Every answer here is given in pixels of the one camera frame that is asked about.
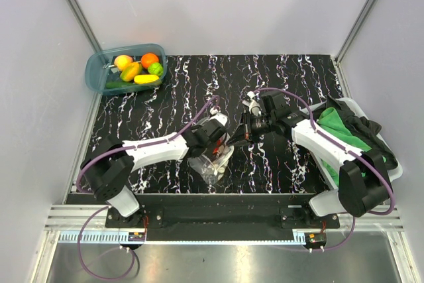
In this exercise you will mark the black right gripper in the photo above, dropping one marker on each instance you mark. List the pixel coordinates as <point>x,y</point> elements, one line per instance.
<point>239,136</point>

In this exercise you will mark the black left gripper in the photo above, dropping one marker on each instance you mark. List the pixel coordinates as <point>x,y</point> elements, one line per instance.
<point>210,152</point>

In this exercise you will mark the clear polka dot zip bag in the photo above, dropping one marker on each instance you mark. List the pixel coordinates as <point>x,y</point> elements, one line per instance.
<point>212,168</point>

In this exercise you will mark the green fake lime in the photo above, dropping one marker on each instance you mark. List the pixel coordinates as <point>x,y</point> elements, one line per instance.
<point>156,69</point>

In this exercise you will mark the yellow fake banana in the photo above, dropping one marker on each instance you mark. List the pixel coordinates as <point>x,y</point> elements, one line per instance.
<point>144,79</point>

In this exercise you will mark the orange fake fruit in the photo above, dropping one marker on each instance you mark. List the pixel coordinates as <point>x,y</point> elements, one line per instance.
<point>148,59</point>

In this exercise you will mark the yellow green fake mango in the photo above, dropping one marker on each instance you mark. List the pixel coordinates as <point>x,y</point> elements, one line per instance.
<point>132,70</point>

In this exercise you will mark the dark green fake cucumber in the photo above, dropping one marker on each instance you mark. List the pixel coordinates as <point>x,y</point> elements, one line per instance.
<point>117,85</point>

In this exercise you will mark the yellow fake fruit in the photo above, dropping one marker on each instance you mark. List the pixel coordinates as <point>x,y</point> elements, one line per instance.
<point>122,61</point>

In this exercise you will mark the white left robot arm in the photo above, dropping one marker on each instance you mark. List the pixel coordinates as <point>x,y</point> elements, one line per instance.
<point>107,173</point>

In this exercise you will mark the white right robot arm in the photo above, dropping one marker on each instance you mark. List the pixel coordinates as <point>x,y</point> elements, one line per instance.
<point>364,182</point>

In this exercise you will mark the green cloth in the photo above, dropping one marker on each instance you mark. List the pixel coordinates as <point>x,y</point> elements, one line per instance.
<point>344,130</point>

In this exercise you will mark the black cloth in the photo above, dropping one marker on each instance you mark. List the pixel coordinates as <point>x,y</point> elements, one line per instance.
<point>367,127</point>

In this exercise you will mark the blue transparent plastic container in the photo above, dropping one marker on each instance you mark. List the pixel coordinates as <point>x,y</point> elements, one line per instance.
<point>100,68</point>

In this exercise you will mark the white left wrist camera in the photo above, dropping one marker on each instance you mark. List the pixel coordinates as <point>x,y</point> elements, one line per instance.
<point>218,117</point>

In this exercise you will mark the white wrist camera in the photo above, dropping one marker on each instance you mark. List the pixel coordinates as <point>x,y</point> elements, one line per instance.
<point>218,117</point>
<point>252,106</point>

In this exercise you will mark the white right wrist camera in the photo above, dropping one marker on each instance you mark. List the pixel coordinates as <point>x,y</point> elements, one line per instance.
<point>252,106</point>

